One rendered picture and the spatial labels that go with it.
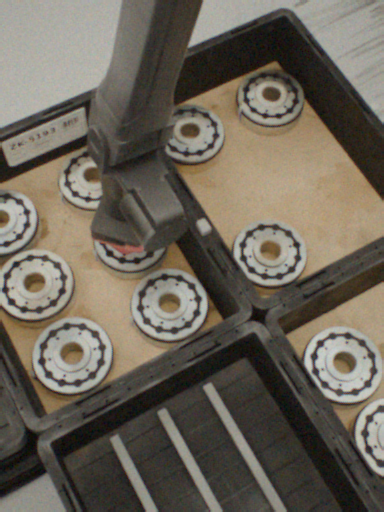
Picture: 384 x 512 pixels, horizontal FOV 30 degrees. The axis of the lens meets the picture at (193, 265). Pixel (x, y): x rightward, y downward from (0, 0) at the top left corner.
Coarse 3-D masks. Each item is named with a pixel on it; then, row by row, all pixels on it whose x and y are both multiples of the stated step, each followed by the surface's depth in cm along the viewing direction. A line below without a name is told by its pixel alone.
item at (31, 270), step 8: (24, 272) 95; (32, 272) 96; (40, 272) 95; (48, 272) 95; (24, 280) 95; (48, 280) 95; (16, 288) 94; (48, 288) 95; (24, 296) 94; (32, 296) 94; (40, 296) 94
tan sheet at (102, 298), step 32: (32, 192) 105; (0, 224) 102; (64, 224) 103; (64, 256) 101; (32, 288) 98; (96, 288) 99; (128, 288) 99; (96, 320) 97; (128, 320) 97; (128, 352) 95; (160, 352) 95
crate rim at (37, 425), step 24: (24, 120) 98; (192, 216) 92; (216, 264) 91; (240, 288) 88; (240, 312) 87; (216, 336) 86; (0, 360) 84; (168, 360) 84; (120, 384) 83; (24, 408) 82; (72, 408) 82
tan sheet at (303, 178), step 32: (224, 96) 113; (224, 128) 110; (320, 128) 111; (224, 160) 108; (256, 160) 108; (288, 160) 108; (320, 160) 108; (224, 192) 106; (256, 192) 106; (288, 192) 106; (320, 192) 106; (352, 192) 106; (224, 224) 103; (288, 224) 104; (320, 224) 104; (352, 224) 104; (320, 256) 102
